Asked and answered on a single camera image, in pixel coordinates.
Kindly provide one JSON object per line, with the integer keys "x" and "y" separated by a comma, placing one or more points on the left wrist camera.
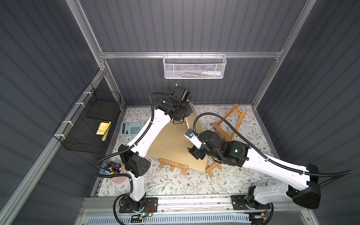
{"x": 182, "y": 94}

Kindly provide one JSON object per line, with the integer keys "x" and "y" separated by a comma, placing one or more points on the yellow sticky note pad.
{"x": 103, "y": 127}

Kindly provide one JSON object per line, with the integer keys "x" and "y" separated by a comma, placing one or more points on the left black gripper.
{"x": 181, "y": 113}

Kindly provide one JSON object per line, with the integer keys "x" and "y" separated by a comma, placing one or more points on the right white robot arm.
{"x": 294, "y": 183}

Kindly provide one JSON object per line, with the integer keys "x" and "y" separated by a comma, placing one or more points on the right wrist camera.
{"x": 193, "y": 138}

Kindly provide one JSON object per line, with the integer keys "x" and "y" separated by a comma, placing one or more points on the pink pen cup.
{"x": 113, "y": 168}

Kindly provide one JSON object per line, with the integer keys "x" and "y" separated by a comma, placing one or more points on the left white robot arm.
{"x": 164, "y": 108}

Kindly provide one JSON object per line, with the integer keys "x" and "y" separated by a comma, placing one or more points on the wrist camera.
{"x": 182, "y": 94}
{"x": 193, "y": 138}

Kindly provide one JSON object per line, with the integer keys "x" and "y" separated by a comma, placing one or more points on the teal calculator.
{"x": 130, "y": 128}

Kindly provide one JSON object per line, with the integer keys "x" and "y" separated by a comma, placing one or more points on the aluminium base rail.
{"x": 217, "y": 209}

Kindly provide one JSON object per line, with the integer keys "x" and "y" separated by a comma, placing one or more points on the light plywood board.
{"x": 170, "y": 144}
{"x": 189, "y": 121}

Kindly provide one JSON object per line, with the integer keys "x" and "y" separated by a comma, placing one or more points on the white marker in basket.
{"x": 212, "y": 73}

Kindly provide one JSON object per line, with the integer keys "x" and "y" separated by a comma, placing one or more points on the black wire wall basket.
{"x": 78, "y": 130}

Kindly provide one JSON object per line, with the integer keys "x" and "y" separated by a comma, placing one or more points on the white wire mesh basket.
{"x": 190, "y": 66}

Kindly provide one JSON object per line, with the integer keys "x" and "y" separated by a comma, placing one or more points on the wooden easel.
{"x": 235, "y": 116}
{"x": 173, "y": 165}
{"x": 214, "y": 165}

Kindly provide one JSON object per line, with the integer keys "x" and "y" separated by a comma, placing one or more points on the yellow green pen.
{"x": 106, "y": 132}

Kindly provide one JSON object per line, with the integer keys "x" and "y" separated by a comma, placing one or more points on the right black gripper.
{"x": 197, "y": 151}

